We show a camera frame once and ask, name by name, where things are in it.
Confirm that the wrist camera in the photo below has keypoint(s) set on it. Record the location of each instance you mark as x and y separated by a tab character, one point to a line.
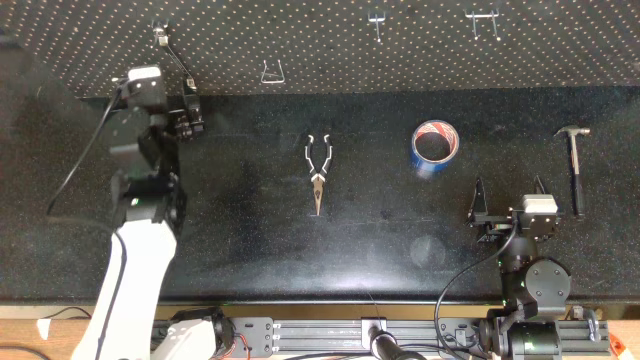
539	205
145	75

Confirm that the hammer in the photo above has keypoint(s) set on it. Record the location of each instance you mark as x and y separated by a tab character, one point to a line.
575	160

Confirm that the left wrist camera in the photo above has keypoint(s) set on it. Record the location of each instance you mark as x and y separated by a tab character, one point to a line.
145	75

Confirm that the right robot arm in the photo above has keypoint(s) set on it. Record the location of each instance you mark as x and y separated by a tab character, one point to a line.
547	287

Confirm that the mounting rail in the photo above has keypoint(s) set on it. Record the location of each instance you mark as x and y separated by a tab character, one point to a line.
320	337

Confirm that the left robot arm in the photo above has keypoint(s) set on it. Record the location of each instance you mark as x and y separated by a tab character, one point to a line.
135	280

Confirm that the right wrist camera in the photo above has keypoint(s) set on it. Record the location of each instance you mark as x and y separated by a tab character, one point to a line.
539	205

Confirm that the roll of blue tape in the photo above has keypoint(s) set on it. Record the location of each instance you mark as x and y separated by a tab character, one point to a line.
419	160

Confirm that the black pegboard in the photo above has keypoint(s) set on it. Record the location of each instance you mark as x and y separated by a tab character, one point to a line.
320	50

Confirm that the black and white pliers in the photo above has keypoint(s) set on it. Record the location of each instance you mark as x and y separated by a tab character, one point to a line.
318	187

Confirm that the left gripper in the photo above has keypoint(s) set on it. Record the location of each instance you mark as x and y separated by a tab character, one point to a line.
177	125

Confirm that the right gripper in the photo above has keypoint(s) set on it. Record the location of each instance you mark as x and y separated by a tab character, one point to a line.
495	224

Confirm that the white tape piece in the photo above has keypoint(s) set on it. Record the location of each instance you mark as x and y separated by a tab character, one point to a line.
44	327

